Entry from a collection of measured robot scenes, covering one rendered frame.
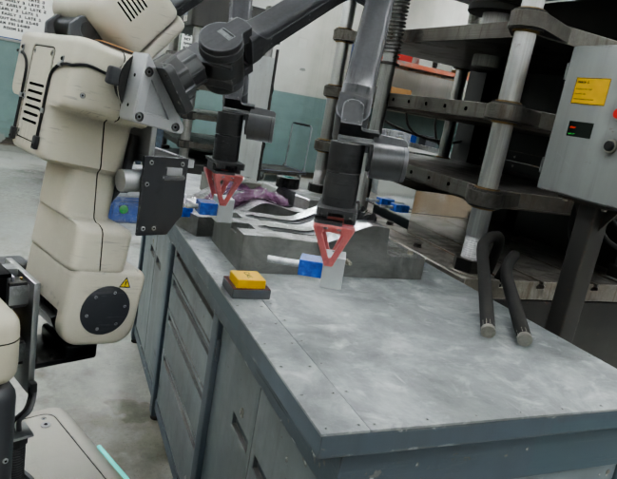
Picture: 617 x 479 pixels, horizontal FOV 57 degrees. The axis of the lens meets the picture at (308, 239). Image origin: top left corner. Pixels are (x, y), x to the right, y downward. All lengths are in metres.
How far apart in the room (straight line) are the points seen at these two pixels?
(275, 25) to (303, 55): 8.14
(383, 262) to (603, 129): 0.65
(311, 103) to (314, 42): 0.92
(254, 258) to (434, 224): 1.03
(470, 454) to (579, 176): 0.94
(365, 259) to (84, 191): 0.67
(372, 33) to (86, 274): 0.71
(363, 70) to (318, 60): 8.32
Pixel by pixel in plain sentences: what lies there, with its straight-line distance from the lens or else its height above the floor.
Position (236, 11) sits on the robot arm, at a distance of 1.51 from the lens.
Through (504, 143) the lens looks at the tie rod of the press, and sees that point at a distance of 1.74.
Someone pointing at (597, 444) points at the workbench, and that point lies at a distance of 1.15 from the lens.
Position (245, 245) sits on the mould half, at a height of 0.86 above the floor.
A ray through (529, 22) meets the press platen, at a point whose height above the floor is 1.50.
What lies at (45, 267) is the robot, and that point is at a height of 0.78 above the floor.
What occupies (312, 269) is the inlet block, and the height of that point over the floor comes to 0.93.
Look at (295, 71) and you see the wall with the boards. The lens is 9.21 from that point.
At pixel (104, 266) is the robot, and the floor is 0.82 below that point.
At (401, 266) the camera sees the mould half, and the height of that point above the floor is 0.83.
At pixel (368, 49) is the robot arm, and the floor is 1.31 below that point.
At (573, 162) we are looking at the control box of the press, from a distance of 1.70.
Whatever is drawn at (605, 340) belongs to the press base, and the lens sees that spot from 2.26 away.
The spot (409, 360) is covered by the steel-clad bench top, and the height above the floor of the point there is 0.80.
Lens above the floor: 1.20
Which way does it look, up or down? 13 degrees down
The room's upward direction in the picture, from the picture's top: 10 degrees clockwise
